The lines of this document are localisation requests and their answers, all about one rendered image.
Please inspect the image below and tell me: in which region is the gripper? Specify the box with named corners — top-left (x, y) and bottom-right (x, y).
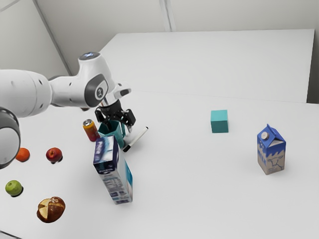
top-left (95, 99), bottom-right (137, 133)

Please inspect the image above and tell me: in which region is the teal faceted mug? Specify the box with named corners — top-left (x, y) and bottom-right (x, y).
top-left (97, 119), bottom-right (127, 150)

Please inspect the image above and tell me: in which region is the orange drink can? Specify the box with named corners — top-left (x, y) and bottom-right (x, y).
top-left (82, 119), bottom-right (101, 143)

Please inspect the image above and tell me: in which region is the white marker pen black cap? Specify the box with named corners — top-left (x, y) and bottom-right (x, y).
top-left (122, 126), bottom-right (150, 153)

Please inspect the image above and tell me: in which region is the tall blue white carton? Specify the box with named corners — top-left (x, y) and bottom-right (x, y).
top-left (93, 134), bottom-right (134, 206)

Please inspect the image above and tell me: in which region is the red apple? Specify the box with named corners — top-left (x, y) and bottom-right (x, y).
top-left (45, 147), bottom-right (63, 164)

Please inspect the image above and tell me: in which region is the orange fruit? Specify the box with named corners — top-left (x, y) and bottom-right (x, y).
top-left (15, 147), bottom-right (31, 163)

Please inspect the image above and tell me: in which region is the teal block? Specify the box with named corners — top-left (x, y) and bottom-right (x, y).
top-left (210, 109), bottom-right (229, 134)

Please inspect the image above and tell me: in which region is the brown pretzel bread roll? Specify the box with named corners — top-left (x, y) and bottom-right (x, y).
top-left (36, 196), bottom-right (66, 224)

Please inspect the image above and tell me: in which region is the green apple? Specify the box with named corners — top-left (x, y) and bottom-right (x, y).
top-left (4, 180), bottom-right (23, 197)

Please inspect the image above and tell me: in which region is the blue milk carton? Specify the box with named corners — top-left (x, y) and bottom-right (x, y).
top-left (256, 123), bottom-right (287, 176)

